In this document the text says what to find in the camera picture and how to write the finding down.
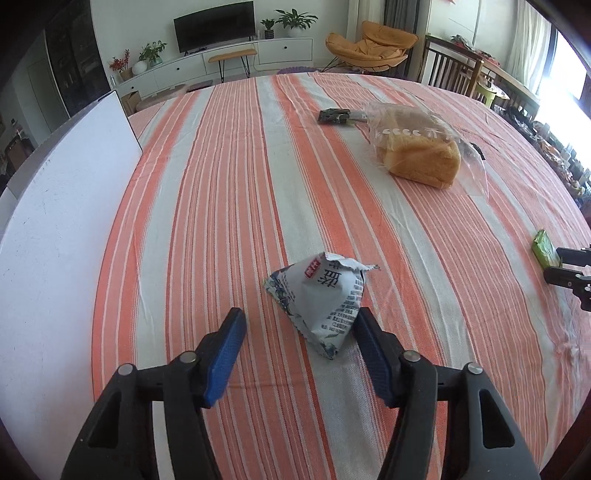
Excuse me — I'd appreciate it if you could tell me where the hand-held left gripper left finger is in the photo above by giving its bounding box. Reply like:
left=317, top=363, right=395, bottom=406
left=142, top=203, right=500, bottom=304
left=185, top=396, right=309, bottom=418
left=60, top=307, right=247, bottom=480

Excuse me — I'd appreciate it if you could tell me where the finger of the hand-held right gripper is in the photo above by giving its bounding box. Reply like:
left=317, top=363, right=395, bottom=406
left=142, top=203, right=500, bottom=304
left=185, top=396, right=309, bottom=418
left=556, top=247, right=591, bottom=267
left=543, top=267, right=591, bottom=292

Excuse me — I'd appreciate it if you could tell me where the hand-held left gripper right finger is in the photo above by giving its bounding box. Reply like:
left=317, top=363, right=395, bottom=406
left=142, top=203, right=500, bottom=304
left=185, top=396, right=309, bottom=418
left=353, top=307, right=541, bottom=480

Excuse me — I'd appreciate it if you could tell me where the green snack packet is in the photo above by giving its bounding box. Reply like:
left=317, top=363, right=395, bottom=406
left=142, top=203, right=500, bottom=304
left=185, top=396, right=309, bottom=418
left=531, top=229, right=563, bottom=268

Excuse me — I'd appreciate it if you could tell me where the white and blue snack packet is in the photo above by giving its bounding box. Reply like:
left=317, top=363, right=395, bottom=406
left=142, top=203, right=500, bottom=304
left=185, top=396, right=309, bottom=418
left=263, top=251, right=380, bottom=360

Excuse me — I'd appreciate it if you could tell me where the bread loaf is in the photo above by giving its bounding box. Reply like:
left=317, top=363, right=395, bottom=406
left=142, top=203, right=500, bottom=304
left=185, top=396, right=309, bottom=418
left=365, top=102, right=489, bottom=199

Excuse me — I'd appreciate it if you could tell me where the black snack packet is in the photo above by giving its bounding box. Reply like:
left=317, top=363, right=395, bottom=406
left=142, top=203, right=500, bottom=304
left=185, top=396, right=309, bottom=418
left=318, top=107, right=370, bottom=126

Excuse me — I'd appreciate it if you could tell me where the pile of snack packets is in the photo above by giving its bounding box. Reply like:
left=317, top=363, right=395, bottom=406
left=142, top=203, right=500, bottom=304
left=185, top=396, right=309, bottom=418
left=531, top=120, right=591, bottom=199

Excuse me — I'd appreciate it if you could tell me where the black bag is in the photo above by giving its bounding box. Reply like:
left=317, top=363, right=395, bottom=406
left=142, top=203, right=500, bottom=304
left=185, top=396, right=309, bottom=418
left=503, top=107, right=539, bottom=127

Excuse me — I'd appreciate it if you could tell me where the orange striped tablecloth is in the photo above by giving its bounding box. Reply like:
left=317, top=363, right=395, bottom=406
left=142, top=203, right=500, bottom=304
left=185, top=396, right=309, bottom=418
left=90, top=71, right=591, bottom=480

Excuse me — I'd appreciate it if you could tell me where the yellow green stool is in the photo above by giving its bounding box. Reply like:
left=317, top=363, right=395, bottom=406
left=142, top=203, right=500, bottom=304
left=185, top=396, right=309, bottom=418
left=475, top=78, right=511, bottom=104

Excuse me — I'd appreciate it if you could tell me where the wooden dining table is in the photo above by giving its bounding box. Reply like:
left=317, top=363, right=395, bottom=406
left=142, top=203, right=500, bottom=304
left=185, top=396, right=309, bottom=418
left=427, top=33, right=541, bottom=116

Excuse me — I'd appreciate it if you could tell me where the white board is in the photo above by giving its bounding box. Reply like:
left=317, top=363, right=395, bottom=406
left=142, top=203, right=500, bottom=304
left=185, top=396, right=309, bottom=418
left=0, top=90, right=144, bottom=435

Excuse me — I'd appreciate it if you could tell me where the white sheer curtain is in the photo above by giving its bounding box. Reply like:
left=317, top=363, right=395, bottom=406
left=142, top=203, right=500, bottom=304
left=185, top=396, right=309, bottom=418
left=505, top=0, right=555, bottom=93

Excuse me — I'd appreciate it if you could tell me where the wooden dining chair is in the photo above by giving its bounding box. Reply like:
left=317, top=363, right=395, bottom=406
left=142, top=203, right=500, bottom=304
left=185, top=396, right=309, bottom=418
left=419, top=36, right=485, bottom=100

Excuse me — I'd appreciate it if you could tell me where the cardboard box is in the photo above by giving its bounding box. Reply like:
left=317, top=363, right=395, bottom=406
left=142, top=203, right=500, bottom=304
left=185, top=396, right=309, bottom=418
left=121, top=90, right=143, bottom=116

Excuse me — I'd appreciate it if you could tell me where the grey curtain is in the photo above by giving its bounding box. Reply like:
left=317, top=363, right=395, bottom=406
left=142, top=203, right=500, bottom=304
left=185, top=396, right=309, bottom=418
left=385, top=0, right=432, bottom=44

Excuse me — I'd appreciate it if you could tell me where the orange lounge chair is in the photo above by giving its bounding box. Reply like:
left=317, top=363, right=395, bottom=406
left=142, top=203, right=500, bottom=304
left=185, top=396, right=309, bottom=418
left=324, top=21, right=419, bottom=75

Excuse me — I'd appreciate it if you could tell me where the wooden bench with metal legs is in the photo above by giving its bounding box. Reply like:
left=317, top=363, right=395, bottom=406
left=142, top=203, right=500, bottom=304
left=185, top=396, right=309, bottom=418
left=208, top=48, right=258, bottom=84

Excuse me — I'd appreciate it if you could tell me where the white television cabinet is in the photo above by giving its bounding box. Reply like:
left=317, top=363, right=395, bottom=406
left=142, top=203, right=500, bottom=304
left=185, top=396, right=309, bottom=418
left=117, top=37, right=315, bottom=100

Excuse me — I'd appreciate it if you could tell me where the red flower plant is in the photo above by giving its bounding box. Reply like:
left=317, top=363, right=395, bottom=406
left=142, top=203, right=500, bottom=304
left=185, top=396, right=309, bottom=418
left=109, top=50, right=132, bottom=83

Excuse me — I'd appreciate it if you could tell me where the green leafy potted plant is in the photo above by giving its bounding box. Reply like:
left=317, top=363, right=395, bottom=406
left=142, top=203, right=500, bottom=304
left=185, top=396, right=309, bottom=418
left=139, top=41, right=167, bottom=65

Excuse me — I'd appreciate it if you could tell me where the black television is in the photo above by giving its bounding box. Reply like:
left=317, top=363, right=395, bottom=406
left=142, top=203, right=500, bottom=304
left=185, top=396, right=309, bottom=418
left=173, top=1, right=256, bottom=54

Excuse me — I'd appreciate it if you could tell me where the dark display cabinet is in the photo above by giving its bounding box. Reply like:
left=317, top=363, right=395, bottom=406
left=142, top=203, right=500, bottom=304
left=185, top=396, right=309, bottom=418
left=44, top=0, right=112, bottom=118

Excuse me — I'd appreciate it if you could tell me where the large potted plant white pot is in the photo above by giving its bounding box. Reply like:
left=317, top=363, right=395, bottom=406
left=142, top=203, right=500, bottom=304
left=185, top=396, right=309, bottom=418
left=274, top=8, right=319, bottom=38

